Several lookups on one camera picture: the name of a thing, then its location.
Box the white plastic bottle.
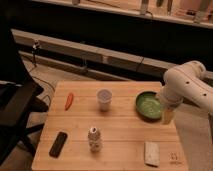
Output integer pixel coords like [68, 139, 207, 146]
[88, 127, 102, 153]

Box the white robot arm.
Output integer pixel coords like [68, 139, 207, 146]
[157, 61, 213, 124]

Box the green bowl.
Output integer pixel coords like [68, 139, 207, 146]
[135, 91, 162, 121]

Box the wooden table board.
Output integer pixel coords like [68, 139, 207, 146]
[32, 81, 188, 171]

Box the black remote control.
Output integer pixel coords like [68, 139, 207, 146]
[49, 132, 68, 158]

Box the black chair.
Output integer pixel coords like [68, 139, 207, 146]
[0, 19, 48, 166]

